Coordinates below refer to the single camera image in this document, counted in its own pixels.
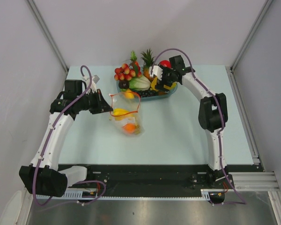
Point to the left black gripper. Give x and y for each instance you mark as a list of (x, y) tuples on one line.
[(101, 106)]

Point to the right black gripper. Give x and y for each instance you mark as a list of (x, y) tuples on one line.
[(166, 71)]

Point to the yellow bell pepper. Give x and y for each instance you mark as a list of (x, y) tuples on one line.
[(155, 80)]

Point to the yellow banana bunch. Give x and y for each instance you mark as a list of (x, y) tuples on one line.
[(120, 112)]

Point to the clear zip top bag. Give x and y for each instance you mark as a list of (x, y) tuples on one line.
[(133, 106)]

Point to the orange fruit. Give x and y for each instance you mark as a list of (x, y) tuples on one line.
[(129, 128)]

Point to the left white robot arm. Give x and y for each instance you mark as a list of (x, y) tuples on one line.
[(42, 176)]

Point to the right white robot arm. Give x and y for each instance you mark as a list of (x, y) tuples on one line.
[(213, 112)]

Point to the teal plastic fruit tray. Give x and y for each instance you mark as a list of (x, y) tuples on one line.
[(160, 93)]

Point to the dark blue grape bunch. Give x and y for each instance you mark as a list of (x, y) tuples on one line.
[(146, 93)]

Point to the red apple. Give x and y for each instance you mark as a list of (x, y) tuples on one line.
[(165, 63)]

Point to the yellow mango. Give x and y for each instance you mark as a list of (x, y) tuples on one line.
[(128, 94)]

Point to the small pineapple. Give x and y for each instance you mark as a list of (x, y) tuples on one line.
[(148, 60)]

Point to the dark purple mangosteen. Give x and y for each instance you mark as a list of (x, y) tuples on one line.
[(123, 84)]

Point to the red strawberry cluster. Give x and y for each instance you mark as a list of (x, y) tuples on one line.
[(127, 72)]

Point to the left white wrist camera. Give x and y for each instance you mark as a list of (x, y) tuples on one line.
[(91, 83)]

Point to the white slotted cable duct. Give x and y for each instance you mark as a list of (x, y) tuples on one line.
[(91, 194)]

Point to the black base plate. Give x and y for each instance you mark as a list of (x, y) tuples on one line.
[(156, 179)]

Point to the left aluminium frame post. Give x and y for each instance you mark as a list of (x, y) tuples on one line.
[(47, 34)]

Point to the aluminium frame post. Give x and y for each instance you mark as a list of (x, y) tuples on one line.
[(47, 34), (258, 21)]

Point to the aluminium front rail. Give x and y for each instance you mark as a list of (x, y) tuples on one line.
[(241, 181)]

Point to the right aluminium frame post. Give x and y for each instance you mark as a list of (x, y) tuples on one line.
[(258, 21)]

